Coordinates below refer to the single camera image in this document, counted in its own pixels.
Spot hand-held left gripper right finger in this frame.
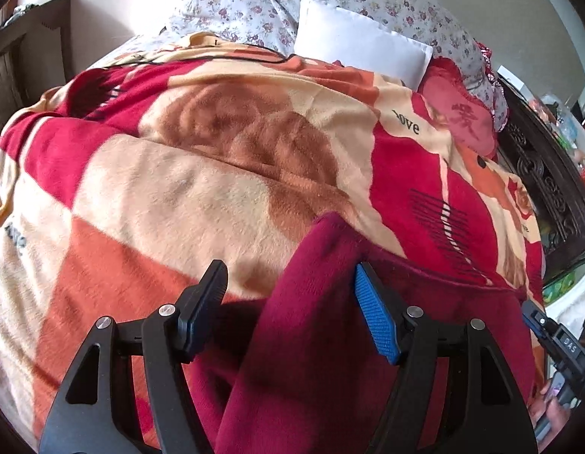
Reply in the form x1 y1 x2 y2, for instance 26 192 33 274
355 261 539 454

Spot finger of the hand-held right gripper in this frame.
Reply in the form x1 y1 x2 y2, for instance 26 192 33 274
521 299 557 341

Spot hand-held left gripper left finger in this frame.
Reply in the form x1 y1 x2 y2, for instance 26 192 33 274
38 259 229 454

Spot maroon knit garment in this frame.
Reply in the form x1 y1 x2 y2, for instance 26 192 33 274
188 212 539 454

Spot person's right hand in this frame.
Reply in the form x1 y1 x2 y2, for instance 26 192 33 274
529 381 572 438

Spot dark carved wooden headboard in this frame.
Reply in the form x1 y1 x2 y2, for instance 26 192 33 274
496 76 585 270

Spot red and orange printed blanket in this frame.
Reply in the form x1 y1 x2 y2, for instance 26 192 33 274
0 32 546 454

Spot red heart-shaped cushion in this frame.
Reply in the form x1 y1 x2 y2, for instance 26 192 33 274
418 57 501 159

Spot flat white box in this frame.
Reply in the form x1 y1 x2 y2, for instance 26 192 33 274
498 67 534 94

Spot white pillow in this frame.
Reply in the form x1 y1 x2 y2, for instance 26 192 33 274
292 0 434 90

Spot dark wooden cabinet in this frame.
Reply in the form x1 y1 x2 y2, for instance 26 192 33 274
0 0 73 147

